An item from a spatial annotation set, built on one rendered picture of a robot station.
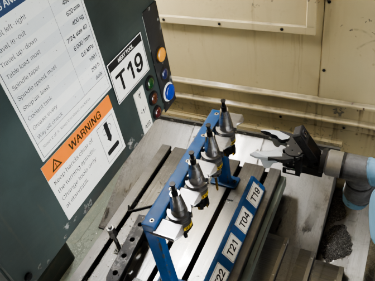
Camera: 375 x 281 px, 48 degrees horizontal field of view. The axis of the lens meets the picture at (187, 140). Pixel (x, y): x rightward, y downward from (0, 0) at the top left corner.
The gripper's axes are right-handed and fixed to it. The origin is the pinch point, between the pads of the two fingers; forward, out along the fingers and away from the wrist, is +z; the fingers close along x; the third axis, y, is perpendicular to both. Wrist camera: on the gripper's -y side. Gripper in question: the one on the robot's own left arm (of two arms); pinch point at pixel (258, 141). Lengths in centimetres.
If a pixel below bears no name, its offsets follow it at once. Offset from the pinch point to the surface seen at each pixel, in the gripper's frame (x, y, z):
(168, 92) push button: -35, -43, 5
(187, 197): -27.7, -2.0, 10.1
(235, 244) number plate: -20.4, 26.0, 0.6
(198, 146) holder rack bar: -10.4, -2.9, 14.4
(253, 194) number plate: -0.6, 24.9, 1.6
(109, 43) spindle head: -46, -59, 7
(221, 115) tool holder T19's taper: -1.4, -8.7, 10.4
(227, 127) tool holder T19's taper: -1.5, -4.5, 8.7
